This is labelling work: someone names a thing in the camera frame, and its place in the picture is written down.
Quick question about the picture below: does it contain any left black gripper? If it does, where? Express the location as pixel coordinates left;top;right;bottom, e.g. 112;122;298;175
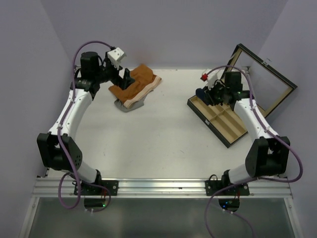
95;52;135;90

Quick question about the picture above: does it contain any navy blue underwear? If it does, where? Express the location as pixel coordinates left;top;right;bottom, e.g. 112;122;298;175
195;88;211;106

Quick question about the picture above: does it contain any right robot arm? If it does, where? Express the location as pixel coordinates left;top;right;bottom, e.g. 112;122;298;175
196;71;290;195

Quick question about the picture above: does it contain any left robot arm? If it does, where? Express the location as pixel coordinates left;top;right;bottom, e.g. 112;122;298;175
37;48;133;195

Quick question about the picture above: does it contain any orange brown underwear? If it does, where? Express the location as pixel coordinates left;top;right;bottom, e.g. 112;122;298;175
109;64;162;108

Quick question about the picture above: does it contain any grey underwear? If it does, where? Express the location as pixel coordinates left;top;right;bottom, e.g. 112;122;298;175
114;97;146;113

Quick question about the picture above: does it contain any black compartment storage box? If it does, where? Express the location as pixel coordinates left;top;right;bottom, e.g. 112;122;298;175
187;44;298;148

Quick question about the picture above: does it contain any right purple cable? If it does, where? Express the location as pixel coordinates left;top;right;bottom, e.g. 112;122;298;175
204;65;304;238

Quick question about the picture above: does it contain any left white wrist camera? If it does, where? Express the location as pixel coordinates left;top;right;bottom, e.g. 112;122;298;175
106;48;126;69

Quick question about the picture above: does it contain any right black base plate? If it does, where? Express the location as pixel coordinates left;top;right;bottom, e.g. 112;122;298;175
205;180;250;196

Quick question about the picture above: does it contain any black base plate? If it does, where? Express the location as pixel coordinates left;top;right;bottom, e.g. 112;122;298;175
80;179;119;196
205;180;250;196

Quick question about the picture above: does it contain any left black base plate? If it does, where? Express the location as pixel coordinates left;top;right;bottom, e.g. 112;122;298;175
80;179;119;196

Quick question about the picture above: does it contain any aluminium mounting rail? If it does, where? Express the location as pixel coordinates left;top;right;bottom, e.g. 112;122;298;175
32;177;292;198

